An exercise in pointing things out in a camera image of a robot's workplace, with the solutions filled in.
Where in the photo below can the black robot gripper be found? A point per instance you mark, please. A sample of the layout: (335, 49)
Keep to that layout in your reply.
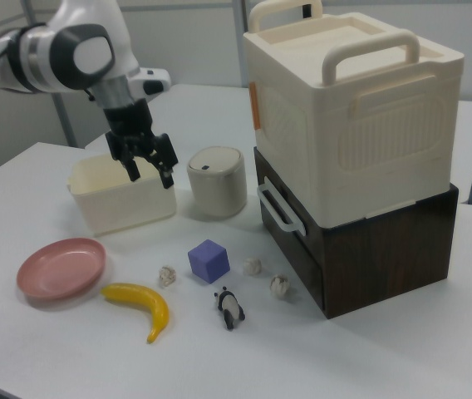
(130, 122)

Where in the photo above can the blue foam cube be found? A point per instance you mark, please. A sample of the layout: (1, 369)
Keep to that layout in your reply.
(209, 262)

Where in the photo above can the pink plate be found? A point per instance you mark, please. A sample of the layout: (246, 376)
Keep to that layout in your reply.
(61, 270)

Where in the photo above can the cream open plastic container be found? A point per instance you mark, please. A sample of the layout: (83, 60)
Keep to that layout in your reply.
(124, 208)

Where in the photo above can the small cream lidded trash can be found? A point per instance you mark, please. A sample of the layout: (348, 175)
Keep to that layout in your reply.
(217, 187)

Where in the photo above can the yellow banana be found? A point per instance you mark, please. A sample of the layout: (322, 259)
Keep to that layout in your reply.
(144, 301)

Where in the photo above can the small panda figurine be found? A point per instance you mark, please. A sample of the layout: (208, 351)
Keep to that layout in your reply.
(229, 307)

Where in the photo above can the large cream storage box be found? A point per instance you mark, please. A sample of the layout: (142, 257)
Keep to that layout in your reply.
(356, 137)

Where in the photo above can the dark wood drawer box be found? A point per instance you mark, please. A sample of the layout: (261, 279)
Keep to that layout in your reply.
(377, 266)

